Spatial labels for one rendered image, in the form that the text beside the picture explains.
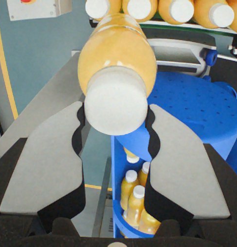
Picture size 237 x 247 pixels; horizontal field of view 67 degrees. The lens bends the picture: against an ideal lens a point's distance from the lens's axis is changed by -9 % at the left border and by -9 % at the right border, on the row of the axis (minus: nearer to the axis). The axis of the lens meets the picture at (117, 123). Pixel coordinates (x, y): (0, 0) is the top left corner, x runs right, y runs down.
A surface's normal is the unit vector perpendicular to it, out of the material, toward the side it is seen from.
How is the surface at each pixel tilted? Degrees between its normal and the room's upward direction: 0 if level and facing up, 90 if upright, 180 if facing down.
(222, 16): 0
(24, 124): 90
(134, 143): 37
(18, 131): 90
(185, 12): 0
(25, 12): 0
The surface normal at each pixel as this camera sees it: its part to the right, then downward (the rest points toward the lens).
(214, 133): 0.00, -0.79
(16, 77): -0.11, 0.61
